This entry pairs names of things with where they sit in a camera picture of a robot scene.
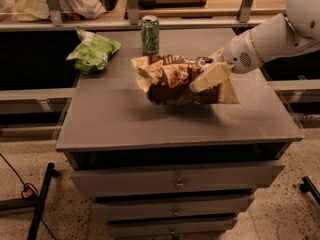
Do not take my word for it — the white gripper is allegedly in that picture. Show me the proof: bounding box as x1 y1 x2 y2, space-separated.
189 30 263 93

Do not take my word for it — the right metal bracket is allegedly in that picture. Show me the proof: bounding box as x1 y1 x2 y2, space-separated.
237 0 254 23

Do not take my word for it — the green chip bag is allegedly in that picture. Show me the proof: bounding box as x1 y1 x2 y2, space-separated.
66 27 121 75

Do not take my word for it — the middle metal bracket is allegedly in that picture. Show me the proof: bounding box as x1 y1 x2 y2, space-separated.
127 0 139 25

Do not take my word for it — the black stand foot right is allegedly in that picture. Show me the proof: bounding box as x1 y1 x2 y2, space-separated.
300 176 320 205

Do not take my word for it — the white cloth on shelf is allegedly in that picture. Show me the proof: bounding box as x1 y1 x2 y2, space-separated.
0 0 106 22

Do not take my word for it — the grey drawer cabinet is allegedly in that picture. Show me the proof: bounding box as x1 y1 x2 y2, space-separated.
56 31 302 238

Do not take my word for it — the bottom grey drawer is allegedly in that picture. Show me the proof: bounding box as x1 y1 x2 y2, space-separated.
107 217 238 238

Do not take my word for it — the middle grey drawer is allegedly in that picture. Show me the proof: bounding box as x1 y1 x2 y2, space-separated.
92 194 254 221

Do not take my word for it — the black floor cable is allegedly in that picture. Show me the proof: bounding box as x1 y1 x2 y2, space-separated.
0 153 58 240

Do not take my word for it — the green soda can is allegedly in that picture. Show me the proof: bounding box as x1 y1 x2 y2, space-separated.
141 15 159 55

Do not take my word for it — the brown chip bag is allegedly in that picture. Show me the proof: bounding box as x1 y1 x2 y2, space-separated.
131 55 239 105

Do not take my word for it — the metal bracket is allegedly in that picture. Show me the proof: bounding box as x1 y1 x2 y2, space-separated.
46 0 63 27
237 0 254 23
127 0 139 25

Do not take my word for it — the black floor stand left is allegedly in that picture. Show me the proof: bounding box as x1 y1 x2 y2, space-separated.
0 163 59 240

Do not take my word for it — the grey drawer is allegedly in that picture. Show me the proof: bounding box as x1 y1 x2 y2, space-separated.
107 217 238 238
92 194 254 221
71 161 284 197

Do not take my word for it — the left metal bracket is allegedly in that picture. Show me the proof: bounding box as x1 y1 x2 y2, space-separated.
46 0 63 27

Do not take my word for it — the top grey drawer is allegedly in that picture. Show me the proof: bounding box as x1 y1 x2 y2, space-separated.
71 161 284 197

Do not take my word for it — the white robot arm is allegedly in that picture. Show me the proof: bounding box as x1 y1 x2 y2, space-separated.
189 0 320 93

